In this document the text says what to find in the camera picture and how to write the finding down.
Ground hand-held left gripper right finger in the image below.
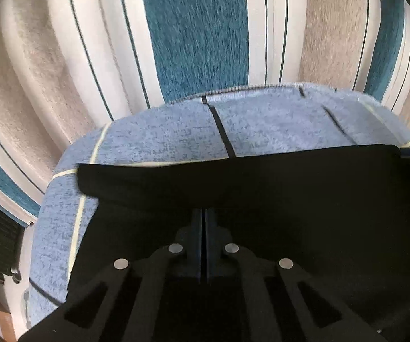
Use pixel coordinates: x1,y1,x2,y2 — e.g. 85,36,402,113
205,208,389,342

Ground black pants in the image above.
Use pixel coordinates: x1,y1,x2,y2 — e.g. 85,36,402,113
66,144,410,342

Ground light blue lined blanket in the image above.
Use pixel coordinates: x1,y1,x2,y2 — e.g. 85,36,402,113
27,83,410,325

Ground teal beige striped cover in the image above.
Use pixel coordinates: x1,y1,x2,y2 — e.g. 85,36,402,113
0,0,410,227

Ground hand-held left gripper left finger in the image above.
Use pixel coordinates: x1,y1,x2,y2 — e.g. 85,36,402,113
19,208,203,342

